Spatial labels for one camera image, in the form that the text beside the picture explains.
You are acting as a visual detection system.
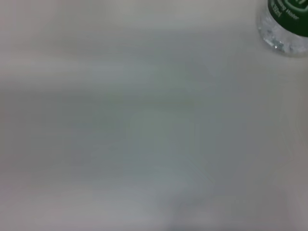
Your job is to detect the clear green-label water bottle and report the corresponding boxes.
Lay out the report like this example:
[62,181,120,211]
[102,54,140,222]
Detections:
[255,0,308,58]

